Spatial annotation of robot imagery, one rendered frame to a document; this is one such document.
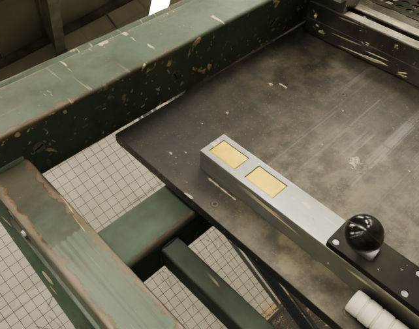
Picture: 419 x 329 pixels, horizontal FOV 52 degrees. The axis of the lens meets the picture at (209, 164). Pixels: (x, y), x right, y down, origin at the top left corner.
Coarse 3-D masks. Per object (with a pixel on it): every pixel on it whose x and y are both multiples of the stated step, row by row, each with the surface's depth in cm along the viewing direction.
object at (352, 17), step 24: (312, 0) 87; (336, 0) 80; (312, 24) 89; (336, 24) 85; (360, 24) 81; (384, 24) 82; (360, 48) 84; (384, 48) 80; (408, 48) 77; (408, 72) 79
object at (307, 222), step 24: (216, 144) 64; (216, 168) 62; (240, 168) 60; (264, 168) 61; (240, 192) 60; (288, 192) 58; (264, 216) 59; (288, 216) 55; (312, 216) 55; (336, 216) 55; (312, 240) 54; (336, 264) 53; (360, 288) 52; (408, 312) 47
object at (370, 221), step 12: (360, 216) 41; (372, 216) 41; (348, 228) 41; (360, 228) 40; (372, 228) 40; (348, 240) 41; (360, 240) 40; (372, 240) 40; (360, 252) 41; (372, 252) 50
